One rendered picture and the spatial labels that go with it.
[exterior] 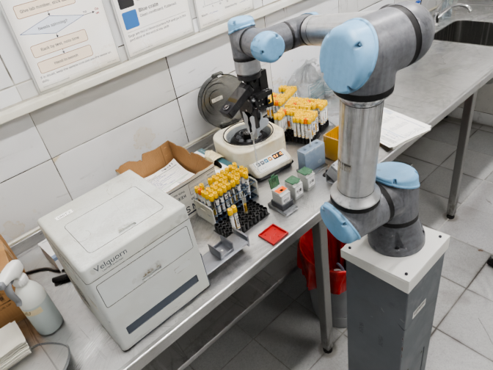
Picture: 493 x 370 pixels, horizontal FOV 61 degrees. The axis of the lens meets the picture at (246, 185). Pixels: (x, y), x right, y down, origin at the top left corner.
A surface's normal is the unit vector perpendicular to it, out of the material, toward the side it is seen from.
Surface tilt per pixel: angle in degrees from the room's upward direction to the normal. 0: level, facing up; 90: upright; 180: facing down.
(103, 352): 0
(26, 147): 90
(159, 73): 90
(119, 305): 90
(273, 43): 89
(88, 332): 0
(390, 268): 5
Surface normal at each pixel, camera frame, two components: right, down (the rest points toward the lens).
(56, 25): 0.65, 0.40
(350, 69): -0.86, 0.32
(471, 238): -0.15, -0.80
